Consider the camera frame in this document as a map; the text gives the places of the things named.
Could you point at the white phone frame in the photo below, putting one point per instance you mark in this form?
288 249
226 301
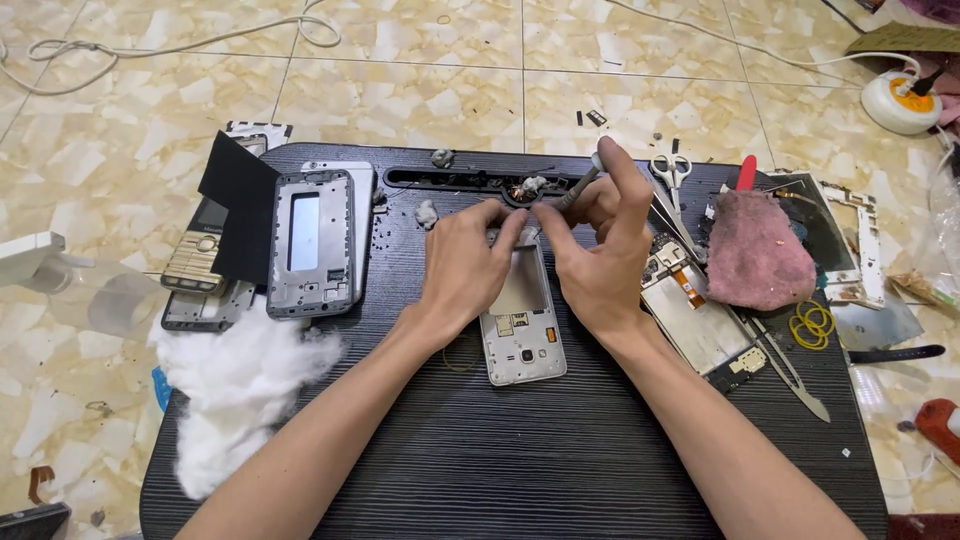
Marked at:
870 247

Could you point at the red tool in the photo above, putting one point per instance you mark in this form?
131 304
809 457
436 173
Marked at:
941 427

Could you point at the yellow rubber bands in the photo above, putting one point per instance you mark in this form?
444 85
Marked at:
811 326

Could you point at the grey metal plate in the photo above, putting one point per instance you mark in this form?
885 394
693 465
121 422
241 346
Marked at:
877 322

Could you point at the brown cardboard piece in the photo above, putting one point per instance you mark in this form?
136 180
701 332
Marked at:
907 39

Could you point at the thin brown rubber band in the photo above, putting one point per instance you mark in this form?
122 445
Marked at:
450 364

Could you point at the metal tweezers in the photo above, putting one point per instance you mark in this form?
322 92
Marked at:
787 375

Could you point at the black plug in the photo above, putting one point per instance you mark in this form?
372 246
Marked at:
928 79

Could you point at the broken black phone screen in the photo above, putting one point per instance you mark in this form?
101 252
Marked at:
821 225

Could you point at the white plastic device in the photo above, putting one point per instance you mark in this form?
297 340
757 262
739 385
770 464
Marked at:
30 259

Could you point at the small black phone parts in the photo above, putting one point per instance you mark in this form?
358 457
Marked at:
596 118

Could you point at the clear plastic bag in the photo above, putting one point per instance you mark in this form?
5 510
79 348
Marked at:
946 225

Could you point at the silver phone housing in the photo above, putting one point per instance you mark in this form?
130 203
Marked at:
525 337

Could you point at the phone display assembly orange flex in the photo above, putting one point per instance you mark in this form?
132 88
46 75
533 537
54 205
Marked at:
697 322

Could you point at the yellowish wrapper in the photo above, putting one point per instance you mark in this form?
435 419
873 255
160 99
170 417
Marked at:
919 289

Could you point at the gold keypad phone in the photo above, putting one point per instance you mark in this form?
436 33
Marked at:
193 262

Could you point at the white phone bezel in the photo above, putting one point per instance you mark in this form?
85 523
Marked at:
264 133

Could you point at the small dirty cotton ball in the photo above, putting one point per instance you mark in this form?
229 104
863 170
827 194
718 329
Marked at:
426 214
442 157
533 185

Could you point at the person's left hand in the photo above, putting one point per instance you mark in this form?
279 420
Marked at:
457 270

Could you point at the grey precision screwdriver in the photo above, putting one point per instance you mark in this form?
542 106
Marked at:
583 186

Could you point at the pink cloth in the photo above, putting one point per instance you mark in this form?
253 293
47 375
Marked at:
757 251

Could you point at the dark grey phone frame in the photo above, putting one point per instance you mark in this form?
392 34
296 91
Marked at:
202 311

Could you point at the black flat object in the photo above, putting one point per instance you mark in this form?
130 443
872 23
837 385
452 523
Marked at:
34 523

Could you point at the person's right hand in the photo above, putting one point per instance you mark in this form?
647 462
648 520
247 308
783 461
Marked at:
607 262

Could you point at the grey phone middle frame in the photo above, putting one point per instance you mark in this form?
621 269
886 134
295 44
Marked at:
311 247

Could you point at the blue plastic piece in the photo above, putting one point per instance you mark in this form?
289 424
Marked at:
160 388

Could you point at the black sandpaper sheet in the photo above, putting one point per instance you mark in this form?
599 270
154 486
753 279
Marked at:
240 202

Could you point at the clear plastic piece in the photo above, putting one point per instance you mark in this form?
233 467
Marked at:
120 300

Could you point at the round white orange socket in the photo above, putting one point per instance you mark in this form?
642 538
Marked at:
896 109

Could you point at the heap of white cotton wool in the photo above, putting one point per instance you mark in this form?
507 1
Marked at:
232 382

